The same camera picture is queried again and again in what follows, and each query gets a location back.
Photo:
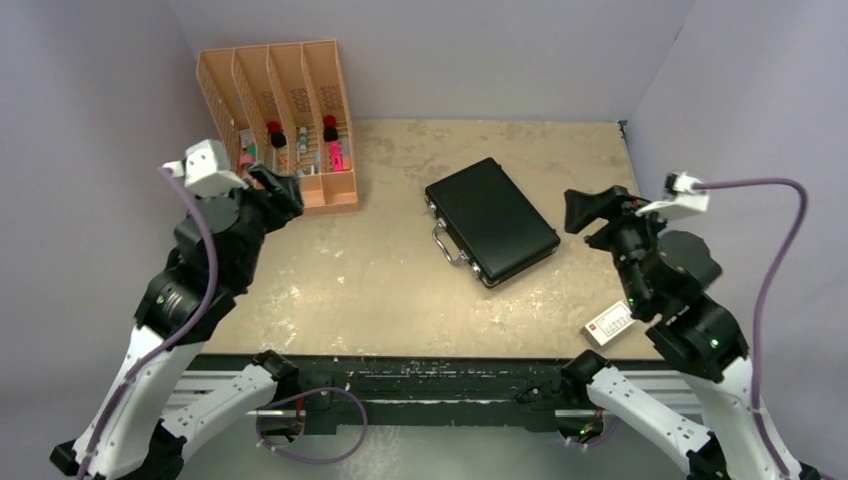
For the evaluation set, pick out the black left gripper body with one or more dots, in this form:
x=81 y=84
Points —
x=251 y=255

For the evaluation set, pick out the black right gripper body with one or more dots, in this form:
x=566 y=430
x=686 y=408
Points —
x=625 y=238

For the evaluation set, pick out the black aluminium poker case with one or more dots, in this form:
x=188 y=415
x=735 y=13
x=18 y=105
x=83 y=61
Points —
x=485 y=221

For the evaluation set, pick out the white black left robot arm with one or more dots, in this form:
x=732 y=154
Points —
x=213 y=262

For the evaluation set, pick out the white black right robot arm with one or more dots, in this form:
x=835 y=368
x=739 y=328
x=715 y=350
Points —
x=706 y=346

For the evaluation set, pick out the red black marker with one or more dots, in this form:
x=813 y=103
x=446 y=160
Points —
x=330 y=132
x=276 y=135

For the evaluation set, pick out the white playing card box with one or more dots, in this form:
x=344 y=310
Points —
x=608 y=325

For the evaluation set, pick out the pink highlighter marker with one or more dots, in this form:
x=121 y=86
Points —
x=336 y=155

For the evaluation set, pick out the peach plastic desk organizer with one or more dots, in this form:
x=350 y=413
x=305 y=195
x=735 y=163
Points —
x=296 y=84

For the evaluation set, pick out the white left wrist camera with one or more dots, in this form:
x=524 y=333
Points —
x=205 y=170

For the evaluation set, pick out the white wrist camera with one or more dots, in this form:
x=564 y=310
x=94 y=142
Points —
x=205 y=170
x=682 y=198

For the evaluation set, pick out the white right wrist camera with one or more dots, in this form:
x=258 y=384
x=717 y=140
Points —
x=682 y=198

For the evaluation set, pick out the black metal base rail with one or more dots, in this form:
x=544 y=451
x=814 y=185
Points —
x=532 y=394

